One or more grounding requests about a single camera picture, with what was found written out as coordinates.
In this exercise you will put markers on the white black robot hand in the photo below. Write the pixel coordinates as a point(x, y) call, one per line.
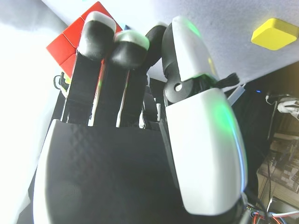
point(105, 175)

